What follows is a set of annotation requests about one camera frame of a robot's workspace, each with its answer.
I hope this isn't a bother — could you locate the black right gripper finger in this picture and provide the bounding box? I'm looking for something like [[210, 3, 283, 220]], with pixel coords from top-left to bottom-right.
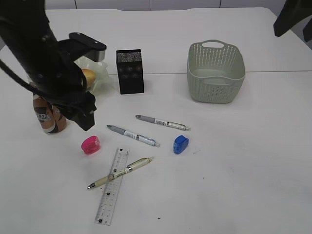
[[273, 0, 312, 37], [303, 20, 312, 42]]

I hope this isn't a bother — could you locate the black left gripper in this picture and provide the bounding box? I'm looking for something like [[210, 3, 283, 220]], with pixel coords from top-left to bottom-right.
[[25, 48, 97, 131]]

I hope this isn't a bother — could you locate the brown Nescafe coffee bottle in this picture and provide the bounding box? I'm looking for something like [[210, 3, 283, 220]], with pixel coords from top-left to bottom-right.
[[33, 94, 66, 134]]

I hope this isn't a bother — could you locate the sugared bread roll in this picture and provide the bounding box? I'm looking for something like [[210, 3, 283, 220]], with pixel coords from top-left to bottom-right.
[[82, 69, 96, 87]]

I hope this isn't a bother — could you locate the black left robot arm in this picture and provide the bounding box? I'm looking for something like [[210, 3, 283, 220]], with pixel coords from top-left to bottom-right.
[[0, 0, 106, 131]]

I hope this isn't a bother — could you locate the pink pencil sharpener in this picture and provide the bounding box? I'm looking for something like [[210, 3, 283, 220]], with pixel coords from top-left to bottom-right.
[[81, 136, 101, 155]]

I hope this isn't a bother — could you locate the translucent green wavy plate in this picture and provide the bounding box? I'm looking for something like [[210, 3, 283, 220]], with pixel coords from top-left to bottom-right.
[[75, 56, 109, 96]]

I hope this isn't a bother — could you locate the grey blue middle pen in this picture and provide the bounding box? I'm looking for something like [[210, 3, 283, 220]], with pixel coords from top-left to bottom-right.
[[107, 125, 160, 147]]

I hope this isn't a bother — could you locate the black square pen holder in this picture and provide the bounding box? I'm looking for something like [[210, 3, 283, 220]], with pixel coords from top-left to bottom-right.
[[116, 49, 144, 95]]

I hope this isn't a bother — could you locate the cream coloured pen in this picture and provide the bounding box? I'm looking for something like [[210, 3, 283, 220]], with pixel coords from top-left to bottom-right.
[[87, 157, 154, 189]]

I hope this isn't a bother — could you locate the grey pen near basket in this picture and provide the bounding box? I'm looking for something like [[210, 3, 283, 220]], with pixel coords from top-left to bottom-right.
[[136, 115, 191, 131]]

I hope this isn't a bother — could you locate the grey-green plastic basket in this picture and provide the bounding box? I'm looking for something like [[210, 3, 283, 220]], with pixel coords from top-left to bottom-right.
[[187, 39, 246, 104]]

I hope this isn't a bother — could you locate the blue pencil sharpener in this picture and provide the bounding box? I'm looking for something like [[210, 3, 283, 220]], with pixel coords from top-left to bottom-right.
[[173, 135, 189, 154]]

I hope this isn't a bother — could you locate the transparent plastic ruler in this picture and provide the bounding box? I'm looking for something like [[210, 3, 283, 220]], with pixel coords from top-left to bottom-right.
[[95, 148, 129, 226]]

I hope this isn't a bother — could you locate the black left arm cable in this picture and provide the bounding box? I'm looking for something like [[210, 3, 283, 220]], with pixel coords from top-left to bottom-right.
[[0, 58, 86, 108]]

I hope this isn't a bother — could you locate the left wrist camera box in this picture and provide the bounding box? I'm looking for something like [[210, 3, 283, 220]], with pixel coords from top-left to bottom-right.
[[69, 32, 107, 62]]

